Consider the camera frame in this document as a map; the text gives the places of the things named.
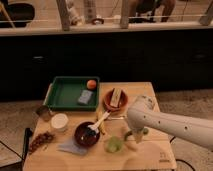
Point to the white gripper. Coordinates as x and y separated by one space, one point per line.
138 134

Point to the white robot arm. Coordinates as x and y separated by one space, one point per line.
141 114

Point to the green plastic cup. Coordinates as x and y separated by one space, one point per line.
113 144

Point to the white paper cup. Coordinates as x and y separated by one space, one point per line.
59 122

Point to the metal spoon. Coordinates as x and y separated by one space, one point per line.
115 118

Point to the yellow banana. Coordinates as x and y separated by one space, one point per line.
99 114

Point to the wooden block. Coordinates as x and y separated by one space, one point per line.
115 97

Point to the white plastic spoon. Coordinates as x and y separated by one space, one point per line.
96 125

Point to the dark red bowl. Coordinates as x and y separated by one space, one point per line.
84 136

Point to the orange fruit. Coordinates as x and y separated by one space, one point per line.
91 84

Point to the grey cloth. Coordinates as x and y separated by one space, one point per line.
71 146

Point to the green plastic tray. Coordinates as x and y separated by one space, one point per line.
65 92

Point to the dried red chili bunch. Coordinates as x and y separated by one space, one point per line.
39 140

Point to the black chair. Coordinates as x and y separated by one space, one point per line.
20 13

